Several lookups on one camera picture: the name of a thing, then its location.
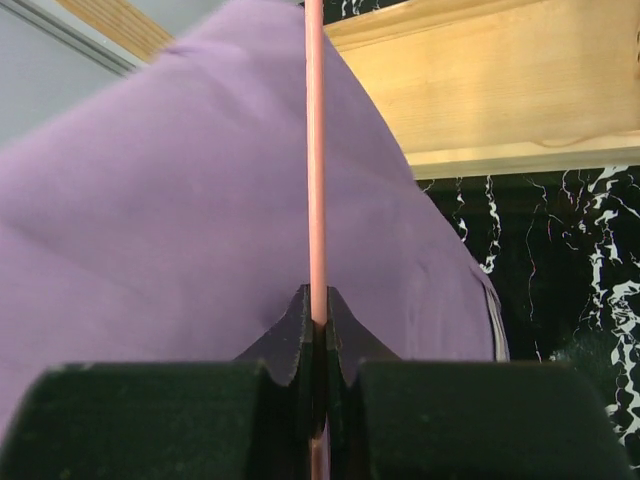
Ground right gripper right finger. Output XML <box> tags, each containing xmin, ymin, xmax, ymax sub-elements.
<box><xmin>327</xmin><ymin>289</ymin><xmax>633</xmax><ymax>479</ymax></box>

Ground wooden clothes rack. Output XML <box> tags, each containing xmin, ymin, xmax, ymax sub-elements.
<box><xmin>99</xmin><ymin>0</ymin><xmax>640</xmax><ymax>181</ymax></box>

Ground pink hanger holding purple trousers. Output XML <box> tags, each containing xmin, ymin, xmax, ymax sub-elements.
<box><xmin>304</xmin><ymin>1</ymin><xmax>328</xmax><ymax>479</ymax></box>

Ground purple trousers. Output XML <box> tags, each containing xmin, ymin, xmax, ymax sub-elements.
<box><xmin>1</xmin><ymin>1</ymin><xmax>509</xmax><ymax>443</ymax></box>

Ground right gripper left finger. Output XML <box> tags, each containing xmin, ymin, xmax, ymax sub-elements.
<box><xmin>1</xmin><ymin>287</ymin><xmax>313</xmax><ymax>479</ymax></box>

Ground black marble pattern mat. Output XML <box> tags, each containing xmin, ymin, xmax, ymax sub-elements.
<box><xmin>325</xmin><ymin>1</ymin><xmax>639</xmax><ymax>456</ymax></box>

